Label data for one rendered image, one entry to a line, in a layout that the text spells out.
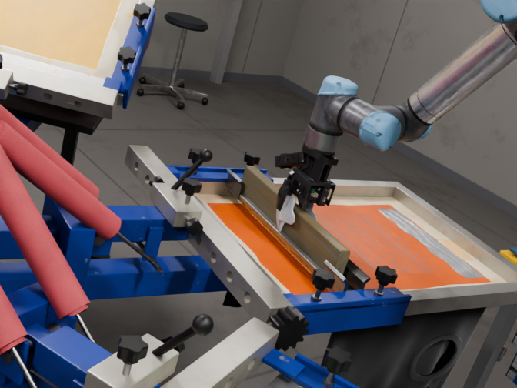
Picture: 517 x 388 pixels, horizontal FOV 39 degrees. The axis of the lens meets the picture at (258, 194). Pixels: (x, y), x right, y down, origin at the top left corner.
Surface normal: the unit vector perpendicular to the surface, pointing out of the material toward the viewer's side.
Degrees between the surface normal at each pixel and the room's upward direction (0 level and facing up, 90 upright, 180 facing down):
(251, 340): 0
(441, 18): 90
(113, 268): 0
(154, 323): 0
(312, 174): 90
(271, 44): 90
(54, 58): 32
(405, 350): 94
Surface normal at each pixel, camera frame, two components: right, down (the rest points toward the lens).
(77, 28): 0.22, -0.55
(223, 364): 0.26, -0.89
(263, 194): -0.83, -0.01
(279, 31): 0.61, 0.45
